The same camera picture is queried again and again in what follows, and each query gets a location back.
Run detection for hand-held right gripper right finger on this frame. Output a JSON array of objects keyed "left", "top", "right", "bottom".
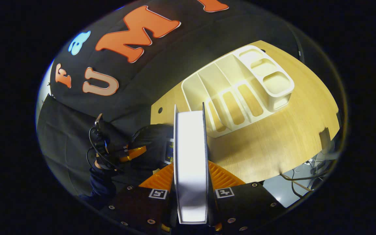
[{"left": 208, "top": 161, "right": 287, "bottom": 231}]

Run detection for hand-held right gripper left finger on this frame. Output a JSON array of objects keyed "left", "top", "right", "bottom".
[{"left": 101, "top": 163, "right": 175, "bottom": 233}]

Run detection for black schoolbag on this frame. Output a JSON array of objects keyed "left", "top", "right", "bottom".
[{"left": 130, "top": 123, "right": 175, "bottom": 171}]

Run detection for white book black spine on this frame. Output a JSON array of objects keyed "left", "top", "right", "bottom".
[{"left": 173, "top": 102, "right": 210, "bottom": 225}]

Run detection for cream plastic bookshelf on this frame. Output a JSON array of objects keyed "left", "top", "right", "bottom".
[{"left": 181, "top": 45, "right": 295, "bottom": 138}]

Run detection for thin grey pole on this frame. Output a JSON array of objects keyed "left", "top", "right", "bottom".
[{"left": 286, "top": 23, "right": 306, "bottom": 64}]

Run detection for bundle of cables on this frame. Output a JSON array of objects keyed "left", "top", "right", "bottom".
[{"left": 279, "top": 157, "right": 334, "bottom": 199}]

